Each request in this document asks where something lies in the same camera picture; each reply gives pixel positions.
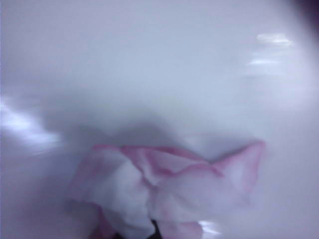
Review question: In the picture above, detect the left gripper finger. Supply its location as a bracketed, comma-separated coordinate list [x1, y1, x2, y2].
[149, 218, 163, 239]

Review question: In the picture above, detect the pink stained wet wipe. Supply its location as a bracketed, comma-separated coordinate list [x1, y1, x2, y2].
[67, 140, 266, 239]

